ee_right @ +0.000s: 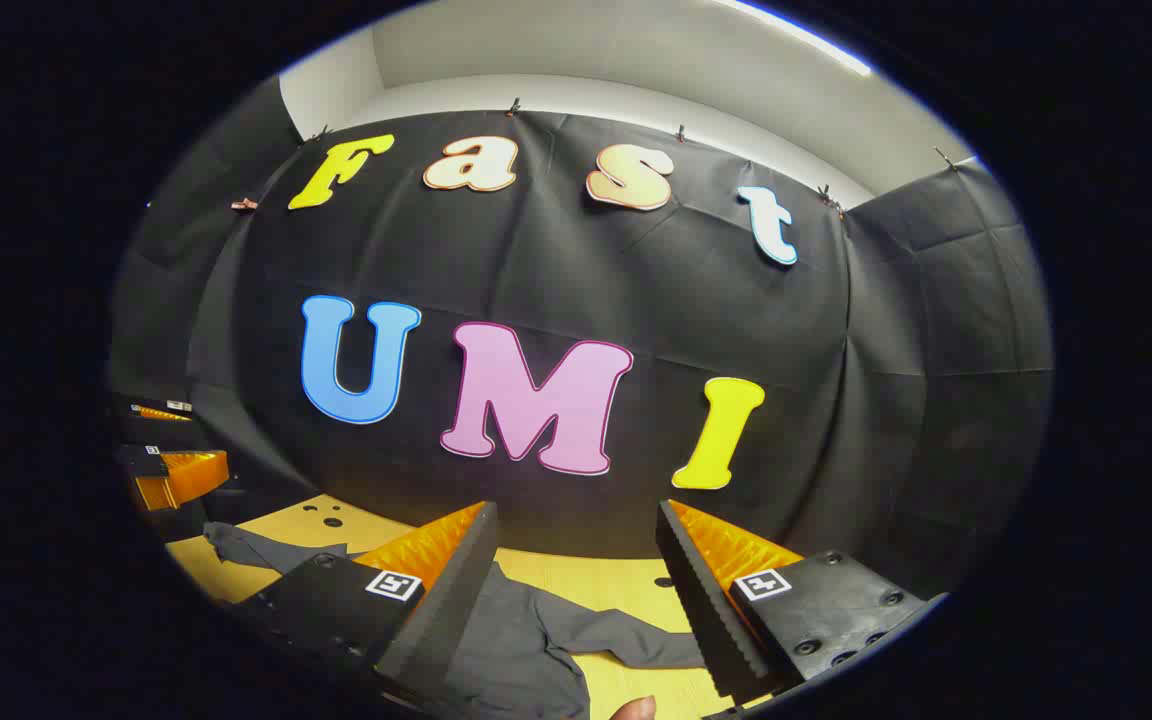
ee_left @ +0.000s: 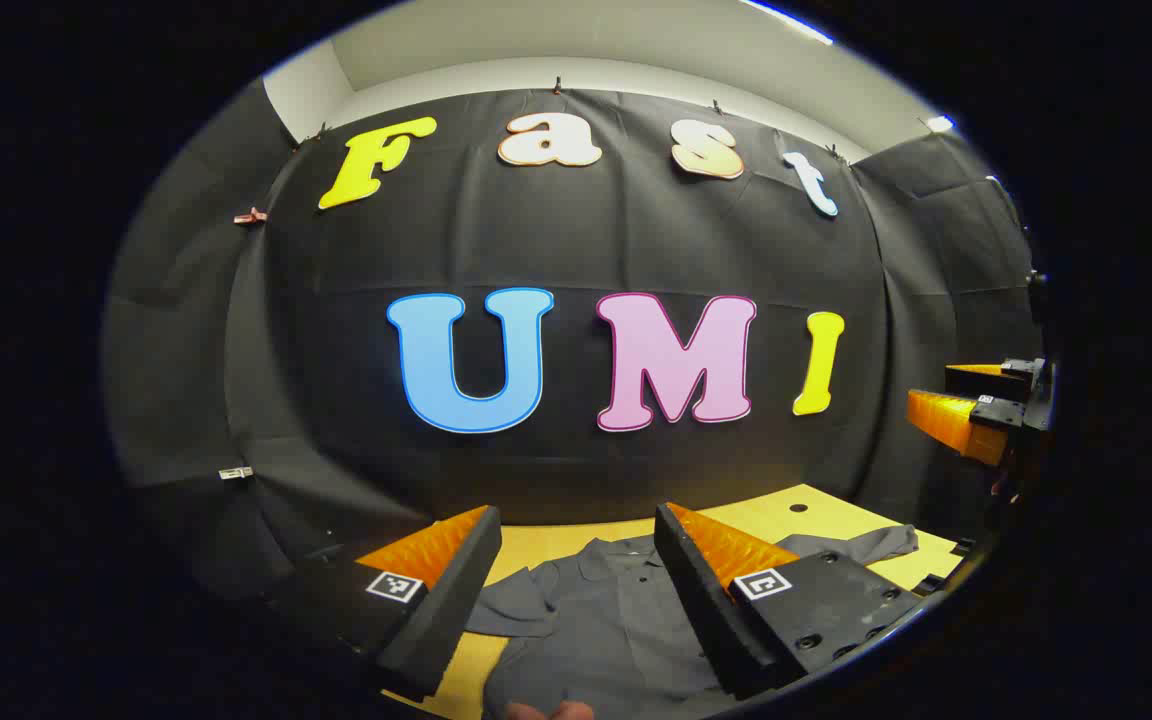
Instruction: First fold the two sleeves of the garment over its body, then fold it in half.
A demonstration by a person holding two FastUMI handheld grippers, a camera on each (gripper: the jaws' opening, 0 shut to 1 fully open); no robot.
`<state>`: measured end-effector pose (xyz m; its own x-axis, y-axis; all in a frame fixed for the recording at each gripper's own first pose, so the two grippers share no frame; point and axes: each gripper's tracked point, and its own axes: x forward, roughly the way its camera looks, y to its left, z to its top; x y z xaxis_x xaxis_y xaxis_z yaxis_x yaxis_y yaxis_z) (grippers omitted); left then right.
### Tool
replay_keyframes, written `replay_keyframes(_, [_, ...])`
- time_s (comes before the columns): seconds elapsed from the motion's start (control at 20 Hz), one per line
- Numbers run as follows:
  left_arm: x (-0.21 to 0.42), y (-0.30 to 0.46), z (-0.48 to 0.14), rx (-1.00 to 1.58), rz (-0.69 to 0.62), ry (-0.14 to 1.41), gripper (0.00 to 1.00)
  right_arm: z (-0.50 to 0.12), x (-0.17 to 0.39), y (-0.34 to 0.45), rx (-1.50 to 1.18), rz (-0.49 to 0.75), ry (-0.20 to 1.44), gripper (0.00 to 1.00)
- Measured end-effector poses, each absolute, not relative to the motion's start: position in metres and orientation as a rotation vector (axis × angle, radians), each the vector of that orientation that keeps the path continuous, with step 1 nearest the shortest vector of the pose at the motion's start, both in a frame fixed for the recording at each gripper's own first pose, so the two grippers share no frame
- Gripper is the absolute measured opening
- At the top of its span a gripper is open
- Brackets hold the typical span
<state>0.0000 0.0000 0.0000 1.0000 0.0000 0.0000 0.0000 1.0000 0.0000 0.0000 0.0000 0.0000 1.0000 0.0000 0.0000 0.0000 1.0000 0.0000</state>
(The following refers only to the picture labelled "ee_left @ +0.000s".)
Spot grey collared shirt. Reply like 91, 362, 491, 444
464, 524, 922, 720

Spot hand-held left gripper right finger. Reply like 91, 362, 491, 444
653, 502, 932, 701

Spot black backdrop cloth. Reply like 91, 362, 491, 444
101, 80, 1047, 601

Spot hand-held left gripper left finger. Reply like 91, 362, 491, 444
271, 505, 503, 703

